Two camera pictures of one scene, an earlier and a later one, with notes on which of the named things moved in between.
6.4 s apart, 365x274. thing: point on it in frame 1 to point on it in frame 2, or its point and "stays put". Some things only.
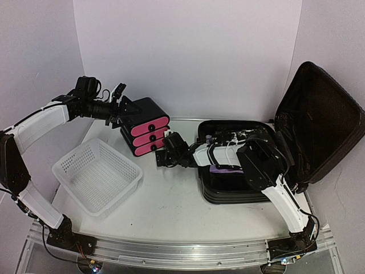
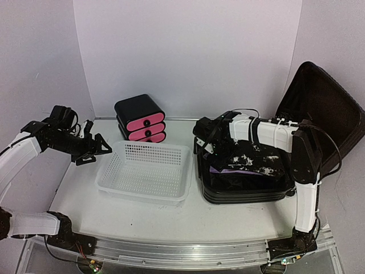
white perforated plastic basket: x=96 y=177 to x=156 y=173
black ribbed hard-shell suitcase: x=317 y=119 stays put
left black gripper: x=114 y=113 to x=88 y=149
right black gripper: x=161 y=160 to x=232 y=146
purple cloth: x=213 y=169 stays put
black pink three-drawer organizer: x=146 y=133 stays put
